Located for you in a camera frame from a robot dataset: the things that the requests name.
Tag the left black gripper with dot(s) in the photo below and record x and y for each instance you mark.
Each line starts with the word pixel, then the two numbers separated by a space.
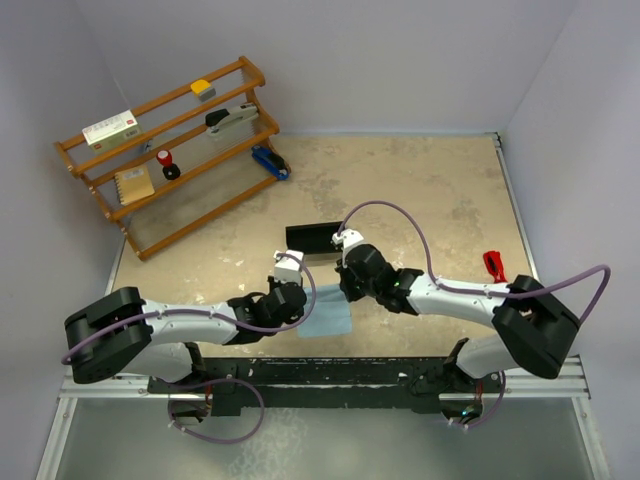
pixel 273 283

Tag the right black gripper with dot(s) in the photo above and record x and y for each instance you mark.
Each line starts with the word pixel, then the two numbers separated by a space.
pixel 345 271

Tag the light blue cleaning cloth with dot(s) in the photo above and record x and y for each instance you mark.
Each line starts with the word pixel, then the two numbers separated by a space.
pixel 331 315

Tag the black glasses case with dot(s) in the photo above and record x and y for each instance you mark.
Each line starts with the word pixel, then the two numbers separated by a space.
pixel 312 239

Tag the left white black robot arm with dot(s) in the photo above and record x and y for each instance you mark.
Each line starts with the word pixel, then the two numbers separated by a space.
pixel 125 333

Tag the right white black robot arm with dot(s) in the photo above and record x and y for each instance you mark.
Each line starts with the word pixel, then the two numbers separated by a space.
pixel 535 334

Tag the red sunglasses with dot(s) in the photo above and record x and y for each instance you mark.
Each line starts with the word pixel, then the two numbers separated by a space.
pixel 494 265

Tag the blue black stapler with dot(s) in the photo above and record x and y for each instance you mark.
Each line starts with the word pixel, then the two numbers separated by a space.
pixel 270 161

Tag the red black stamp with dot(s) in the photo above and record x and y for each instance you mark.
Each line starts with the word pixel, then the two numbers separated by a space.
pixel 169 169

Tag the wooden three-tier shelf rack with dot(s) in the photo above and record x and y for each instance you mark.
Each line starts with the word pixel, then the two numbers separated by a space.
pixel 188 157

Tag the brown spiral notebook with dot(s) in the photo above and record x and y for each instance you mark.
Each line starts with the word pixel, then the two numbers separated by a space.
pixel 133 184

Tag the black silver stapler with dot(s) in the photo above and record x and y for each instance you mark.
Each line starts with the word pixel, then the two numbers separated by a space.
pixel 219 121

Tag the yellow grey eraser block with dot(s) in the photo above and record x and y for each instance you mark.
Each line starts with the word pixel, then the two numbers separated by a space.
pixel 203 90

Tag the white staples box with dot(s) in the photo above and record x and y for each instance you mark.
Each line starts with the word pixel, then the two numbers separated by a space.
pixel 112 132

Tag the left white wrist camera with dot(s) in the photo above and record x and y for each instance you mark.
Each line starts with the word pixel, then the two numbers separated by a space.
pixel 287 268

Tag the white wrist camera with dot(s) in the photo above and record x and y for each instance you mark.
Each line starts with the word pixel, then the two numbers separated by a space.
pixel 287 268
pixel 346 239

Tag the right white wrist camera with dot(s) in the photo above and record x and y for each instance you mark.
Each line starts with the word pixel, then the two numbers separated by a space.
pixel 346 239

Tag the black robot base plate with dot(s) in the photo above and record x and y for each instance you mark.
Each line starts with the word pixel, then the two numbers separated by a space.
pixel 423 385

